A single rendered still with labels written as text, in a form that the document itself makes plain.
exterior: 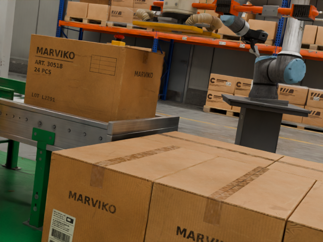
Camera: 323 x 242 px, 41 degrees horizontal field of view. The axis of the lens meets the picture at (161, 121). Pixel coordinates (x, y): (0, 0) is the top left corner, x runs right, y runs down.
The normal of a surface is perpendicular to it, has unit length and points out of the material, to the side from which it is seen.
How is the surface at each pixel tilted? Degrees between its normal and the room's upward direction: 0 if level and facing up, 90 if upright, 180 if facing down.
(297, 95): 92
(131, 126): 90
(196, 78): 90
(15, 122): 90
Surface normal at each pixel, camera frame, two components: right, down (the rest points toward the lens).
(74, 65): -0.45, 0.05
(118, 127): 0.88, 0.19
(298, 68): 0.51, 0.19
